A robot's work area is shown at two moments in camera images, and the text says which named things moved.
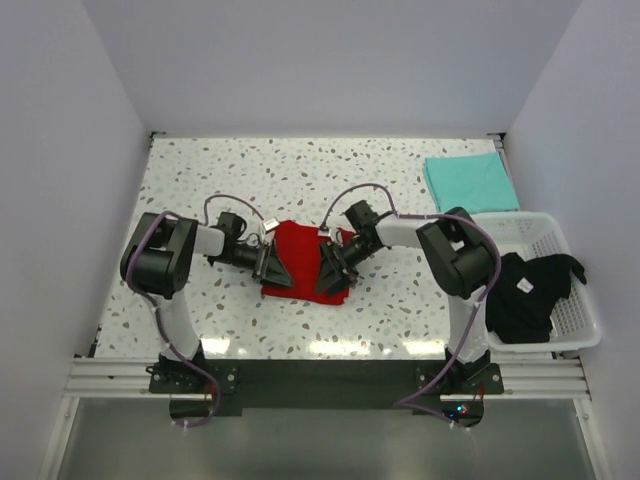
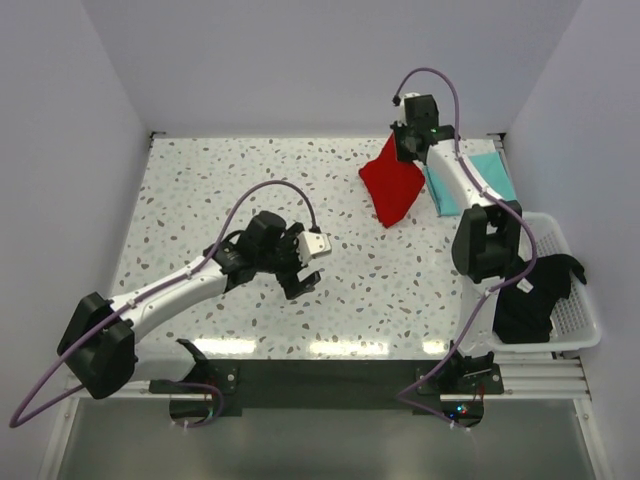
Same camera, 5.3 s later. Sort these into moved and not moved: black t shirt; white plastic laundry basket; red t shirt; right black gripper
Moved: right black gripper; red t shirt
Not moved: black t shirt; white plastic laundry basket
